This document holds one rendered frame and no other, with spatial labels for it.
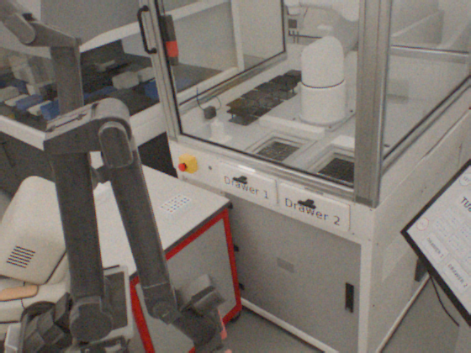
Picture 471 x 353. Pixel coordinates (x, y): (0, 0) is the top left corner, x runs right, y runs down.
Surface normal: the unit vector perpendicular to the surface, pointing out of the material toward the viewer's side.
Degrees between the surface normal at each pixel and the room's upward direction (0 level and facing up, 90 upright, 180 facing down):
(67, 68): 82
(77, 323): 90
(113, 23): 90
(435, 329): 0
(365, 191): 90
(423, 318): 0
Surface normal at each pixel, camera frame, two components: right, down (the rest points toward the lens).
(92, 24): 0.76, 0.27
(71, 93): 0.10, 0.30
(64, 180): 0.19, 0.55
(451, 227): -0.82, -0.41
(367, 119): -0.65, 0.47
